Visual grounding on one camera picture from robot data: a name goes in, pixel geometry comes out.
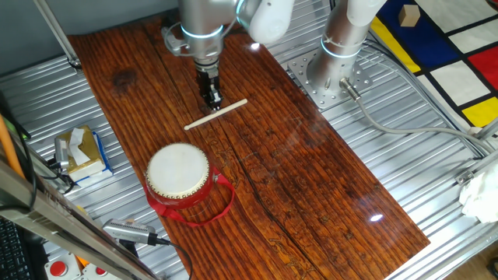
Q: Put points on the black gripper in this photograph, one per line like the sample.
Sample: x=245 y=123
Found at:
x=207 y=79

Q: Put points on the pale wooden drumstick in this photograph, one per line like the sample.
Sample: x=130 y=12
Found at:
x=233 y=106

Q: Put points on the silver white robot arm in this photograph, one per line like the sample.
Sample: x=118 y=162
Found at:
x=202 y=15

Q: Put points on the red drum white head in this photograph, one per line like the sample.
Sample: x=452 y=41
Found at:
x=177 y=171

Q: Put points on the brown wooden board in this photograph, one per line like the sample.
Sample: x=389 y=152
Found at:
x=311 y=175

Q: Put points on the gold tissue box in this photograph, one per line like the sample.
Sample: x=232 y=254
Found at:
x=89 y=155

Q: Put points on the thin metal pole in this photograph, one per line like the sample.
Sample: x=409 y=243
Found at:
x=58 y=35

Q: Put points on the red emergency stop button box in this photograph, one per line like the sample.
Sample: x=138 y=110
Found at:
x=99 y=272
x=58 y=268

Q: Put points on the orange pole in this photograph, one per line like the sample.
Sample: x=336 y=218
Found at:
x=9 y=151

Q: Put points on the small wooden cube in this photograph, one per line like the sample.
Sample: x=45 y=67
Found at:
x=408 y=15

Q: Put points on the colourful Mondrian pattern cloth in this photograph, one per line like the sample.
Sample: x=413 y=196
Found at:
x=459 y=81

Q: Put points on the black keyboard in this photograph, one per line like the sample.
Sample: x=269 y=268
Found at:
x=11 y=253

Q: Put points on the white crumpled cloth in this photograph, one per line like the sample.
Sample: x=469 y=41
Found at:
x=482 y=198

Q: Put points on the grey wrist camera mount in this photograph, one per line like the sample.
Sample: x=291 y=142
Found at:
x=175 y=43

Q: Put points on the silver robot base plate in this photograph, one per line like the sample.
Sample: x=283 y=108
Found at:
x=334 y=95

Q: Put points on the small silver camera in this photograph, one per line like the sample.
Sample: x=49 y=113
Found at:
x=61 y=153

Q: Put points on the aluminium frame bar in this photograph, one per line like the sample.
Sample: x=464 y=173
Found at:
x=58 y=218

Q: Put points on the small metal corner bracket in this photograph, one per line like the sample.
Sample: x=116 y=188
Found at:
x=464 y=177

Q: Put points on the aluminium profile rail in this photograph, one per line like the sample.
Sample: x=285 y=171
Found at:
x=488 y=130

